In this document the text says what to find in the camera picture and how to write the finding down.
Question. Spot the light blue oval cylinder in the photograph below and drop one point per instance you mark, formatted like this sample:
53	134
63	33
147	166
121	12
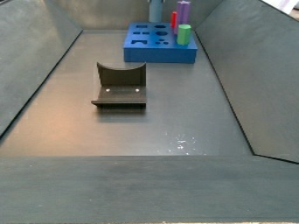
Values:
155	10

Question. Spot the black cradle fixture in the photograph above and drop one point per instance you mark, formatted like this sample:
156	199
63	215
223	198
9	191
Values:
121	86

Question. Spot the red oblong peg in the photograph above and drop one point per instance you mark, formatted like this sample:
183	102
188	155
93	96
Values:
174	19

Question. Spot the purple star peg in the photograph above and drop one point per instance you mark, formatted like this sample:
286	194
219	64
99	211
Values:
183	10

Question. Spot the green hexagon peg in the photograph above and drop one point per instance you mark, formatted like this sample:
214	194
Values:
183	34

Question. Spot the blue shape sorter board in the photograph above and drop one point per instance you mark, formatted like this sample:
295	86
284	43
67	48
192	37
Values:
151	43

